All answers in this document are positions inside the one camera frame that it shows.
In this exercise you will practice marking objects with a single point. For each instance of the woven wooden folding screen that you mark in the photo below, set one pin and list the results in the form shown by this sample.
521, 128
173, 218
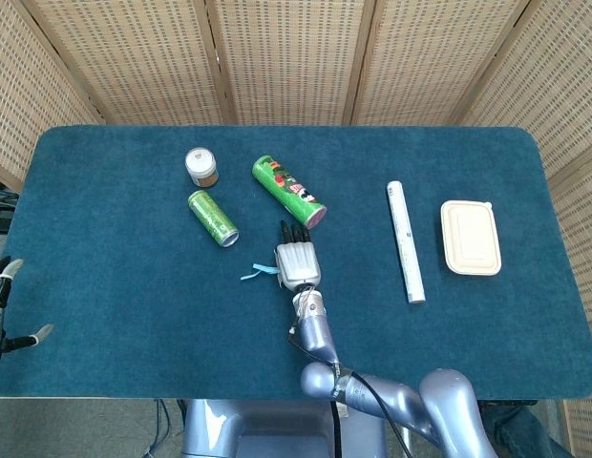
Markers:
296, 57

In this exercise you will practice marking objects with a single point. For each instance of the dark equipment clutter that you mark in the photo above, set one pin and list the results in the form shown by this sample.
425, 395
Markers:
0, 210

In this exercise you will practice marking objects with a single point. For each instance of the blue denim cloth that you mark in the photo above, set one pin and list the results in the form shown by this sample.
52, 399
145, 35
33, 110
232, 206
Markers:
525, 429

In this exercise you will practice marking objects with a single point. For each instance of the green chips tube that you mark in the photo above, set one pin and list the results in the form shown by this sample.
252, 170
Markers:
286, 188

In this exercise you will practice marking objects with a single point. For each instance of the beige lunch box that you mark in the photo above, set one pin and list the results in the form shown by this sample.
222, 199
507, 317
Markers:
470, 236

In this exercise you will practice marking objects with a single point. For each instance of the spice jar with white lid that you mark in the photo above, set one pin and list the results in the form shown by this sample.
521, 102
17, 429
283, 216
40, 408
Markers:
200, 162

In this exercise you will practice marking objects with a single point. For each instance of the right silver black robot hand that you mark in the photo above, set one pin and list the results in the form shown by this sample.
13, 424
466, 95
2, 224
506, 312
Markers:
298, 264

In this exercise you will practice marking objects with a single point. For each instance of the white wrap roll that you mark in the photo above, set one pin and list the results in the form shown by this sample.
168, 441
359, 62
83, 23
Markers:
403, 238

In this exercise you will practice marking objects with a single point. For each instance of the blue carpet table mat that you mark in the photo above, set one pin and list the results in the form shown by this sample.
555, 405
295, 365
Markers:
133, 296

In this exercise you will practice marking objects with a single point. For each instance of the blue-grey robot torso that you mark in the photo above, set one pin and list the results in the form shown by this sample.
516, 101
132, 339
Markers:
277, 429

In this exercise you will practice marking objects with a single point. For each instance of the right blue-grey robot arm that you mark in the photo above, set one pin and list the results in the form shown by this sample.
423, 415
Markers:
315, 334

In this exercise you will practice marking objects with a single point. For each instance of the green drink can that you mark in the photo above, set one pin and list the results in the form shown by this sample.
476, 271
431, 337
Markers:
207, 212

